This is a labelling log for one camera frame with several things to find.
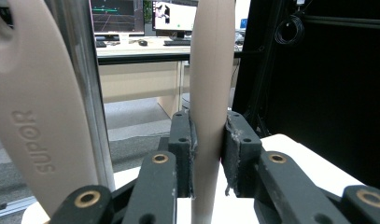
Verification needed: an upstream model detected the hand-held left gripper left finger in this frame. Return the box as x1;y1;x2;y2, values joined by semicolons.
121;110;198;224

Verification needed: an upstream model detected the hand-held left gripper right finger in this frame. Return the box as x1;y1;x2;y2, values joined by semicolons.
220;110;350;224

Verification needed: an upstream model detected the beige perforated skimmer spoon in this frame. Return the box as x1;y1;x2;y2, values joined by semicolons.
189;0;237;224

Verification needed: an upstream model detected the metal utensil rack stand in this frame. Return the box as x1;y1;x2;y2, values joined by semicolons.
44;0;117;192

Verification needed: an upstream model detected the white table sheet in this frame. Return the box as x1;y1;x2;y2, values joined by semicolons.
21;133;366;224

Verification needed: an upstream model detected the light wooden desk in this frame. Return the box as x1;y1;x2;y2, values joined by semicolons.
95;35;243;118

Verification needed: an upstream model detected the black curtain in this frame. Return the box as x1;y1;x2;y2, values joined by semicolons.
232;0;380;191

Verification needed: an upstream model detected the black keyboard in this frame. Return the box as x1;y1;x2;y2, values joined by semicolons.
162;38;191;47

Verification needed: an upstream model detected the bright computer monitor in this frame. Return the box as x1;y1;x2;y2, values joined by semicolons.
151;0;199;33

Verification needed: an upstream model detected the dark computer monitor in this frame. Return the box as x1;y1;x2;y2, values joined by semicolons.
90;0;146;36

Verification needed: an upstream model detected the coiled black cable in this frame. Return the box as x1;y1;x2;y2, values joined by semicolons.
274;13;305;47

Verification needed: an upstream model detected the aluminium floor rail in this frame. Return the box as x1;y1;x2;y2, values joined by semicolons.
0;195;39;220

